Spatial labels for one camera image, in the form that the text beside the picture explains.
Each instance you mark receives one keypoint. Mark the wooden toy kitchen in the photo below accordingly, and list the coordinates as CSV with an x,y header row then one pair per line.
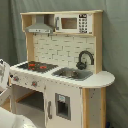
x,y
62,50

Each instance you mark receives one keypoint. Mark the grey range hood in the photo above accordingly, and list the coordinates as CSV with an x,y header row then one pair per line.
x,y
40,26

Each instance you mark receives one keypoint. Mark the white cabinet door dispenser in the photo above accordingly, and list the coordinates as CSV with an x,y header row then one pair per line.
x,y
62,106

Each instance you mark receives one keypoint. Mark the metal sink basin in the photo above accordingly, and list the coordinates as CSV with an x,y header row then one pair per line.
x,y
73,74

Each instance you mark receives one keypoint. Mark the left stove knob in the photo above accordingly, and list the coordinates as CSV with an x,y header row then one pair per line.
x,y
16,78

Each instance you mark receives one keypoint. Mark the toy microwave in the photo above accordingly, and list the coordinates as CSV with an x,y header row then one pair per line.
x,y
73,23

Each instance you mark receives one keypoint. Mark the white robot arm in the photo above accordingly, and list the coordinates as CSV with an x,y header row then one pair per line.
x,y
8,119

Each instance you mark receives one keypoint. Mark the stove knob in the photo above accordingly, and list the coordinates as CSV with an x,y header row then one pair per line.
x,y
16,78
34,83

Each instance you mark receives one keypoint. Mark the right stove knob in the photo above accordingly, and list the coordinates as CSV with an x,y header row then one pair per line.
x,y
34,83

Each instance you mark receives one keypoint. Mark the black stovetop red burners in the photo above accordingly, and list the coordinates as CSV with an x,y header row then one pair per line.
x,y
37,66

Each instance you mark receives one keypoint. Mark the black faucet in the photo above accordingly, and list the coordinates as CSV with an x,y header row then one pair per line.
x,y
82,64

